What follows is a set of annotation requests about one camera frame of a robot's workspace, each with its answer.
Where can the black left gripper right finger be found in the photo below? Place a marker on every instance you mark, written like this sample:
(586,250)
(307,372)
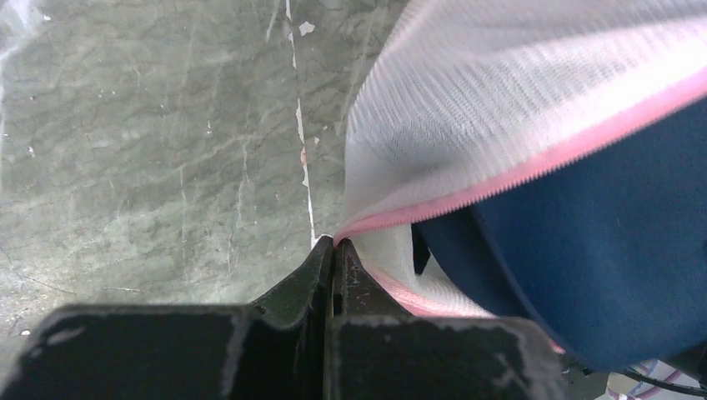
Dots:
(378,350)

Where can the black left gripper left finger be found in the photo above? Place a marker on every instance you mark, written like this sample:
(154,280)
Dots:
(271,348)

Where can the navy blue bra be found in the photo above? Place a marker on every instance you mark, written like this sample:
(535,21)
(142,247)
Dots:
(607,254)

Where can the white mesh bag red zipper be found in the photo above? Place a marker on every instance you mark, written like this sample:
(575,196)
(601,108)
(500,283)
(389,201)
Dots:
(469,99)

